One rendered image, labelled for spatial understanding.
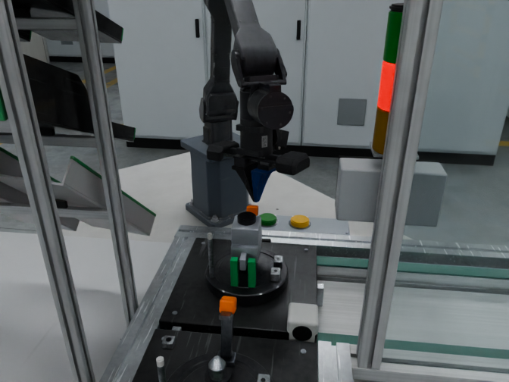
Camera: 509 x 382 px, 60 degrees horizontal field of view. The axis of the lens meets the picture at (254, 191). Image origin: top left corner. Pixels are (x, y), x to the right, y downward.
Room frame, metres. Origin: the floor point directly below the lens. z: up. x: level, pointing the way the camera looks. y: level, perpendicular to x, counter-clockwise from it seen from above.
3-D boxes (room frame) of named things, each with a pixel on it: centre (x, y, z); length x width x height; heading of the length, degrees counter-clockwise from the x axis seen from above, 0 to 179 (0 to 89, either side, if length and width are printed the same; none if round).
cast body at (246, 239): (0.61, 0.01, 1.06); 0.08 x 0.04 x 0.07; 173
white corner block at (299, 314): (0.52, -0.07, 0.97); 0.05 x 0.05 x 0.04; 83
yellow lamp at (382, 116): (0.48, -0.16, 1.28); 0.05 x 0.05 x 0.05
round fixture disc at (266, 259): (0.62, 0.01, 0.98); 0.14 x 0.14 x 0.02
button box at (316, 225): (0.83, -0.10, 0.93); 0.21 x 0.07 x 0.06; 83
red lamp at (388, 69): (0.48, -0.16, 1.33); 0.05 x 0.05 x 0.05
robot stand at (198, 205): (1.07, 0.09, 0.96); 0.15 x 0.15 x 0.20; 37
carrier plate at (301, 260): (0.62, 0.01, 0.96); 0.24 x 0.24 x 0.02; 83
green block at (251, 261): (0.58, 0.00, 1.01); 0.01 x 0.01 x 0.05; 83
